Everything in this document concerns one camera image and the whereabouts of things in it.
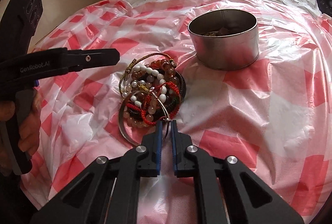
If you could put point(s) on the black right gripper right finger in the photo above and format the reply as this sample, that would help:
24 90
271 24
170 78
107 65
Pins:
226 190

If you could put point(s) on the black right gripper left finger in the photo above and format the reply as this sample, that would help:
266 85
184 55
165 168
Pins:
106 191

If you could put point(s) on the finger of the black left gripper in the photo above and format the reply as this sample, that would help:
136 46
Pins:
78 60

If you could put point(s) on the person's left hand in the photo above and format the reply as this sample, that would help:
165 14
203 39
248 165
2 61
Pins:
29 131

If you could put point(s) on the red white checkered plastic sheet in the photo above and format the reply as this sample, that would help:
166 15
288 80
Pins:
274 115

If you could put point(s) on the round silver metal tin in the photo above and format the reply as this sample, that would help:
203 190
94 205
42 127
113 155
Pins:
225 39

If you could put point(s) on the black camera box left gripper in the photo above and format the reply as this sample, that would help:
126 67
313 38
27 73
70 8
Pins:
18 26

